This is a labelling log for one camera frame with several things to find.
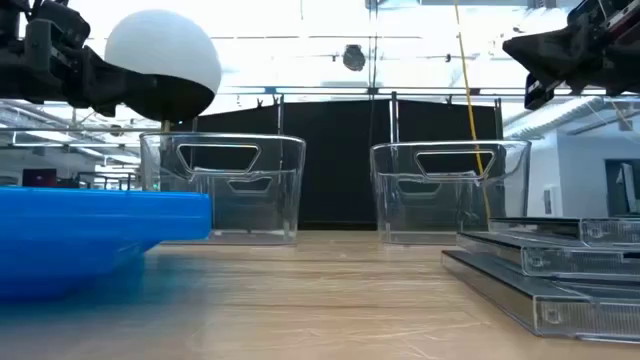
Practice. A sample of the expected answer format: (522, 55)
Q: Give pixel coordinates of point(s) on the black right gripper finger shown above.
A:
(560, 55)

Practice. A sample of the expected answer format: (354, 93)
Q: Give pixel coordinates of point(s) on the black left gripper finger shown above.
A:
(97, 82)

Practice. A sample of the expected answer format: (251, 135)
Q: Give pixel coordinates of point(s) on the blue jewel case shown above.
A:
(75, 235)
(100, 190)

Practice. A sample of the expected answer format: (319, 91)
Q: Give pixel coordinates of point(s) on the clear plastic bin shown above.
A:
(280, 200)
(400, 200)

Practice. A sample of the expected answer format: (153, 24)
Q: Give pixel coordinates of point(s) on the white globe table lamp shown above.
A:
(160, 45)

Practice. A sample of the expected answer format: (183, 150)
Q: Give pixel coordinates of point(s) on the dark red monitor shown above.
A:
(39, 178)

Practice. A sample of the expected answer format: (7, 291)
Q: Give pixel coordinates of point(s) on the round dark ceiling fixture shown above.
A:
(354, 57)

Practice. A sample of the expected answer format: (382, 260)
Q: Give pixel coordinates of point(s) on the black partition panel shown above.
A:
(340, 165)

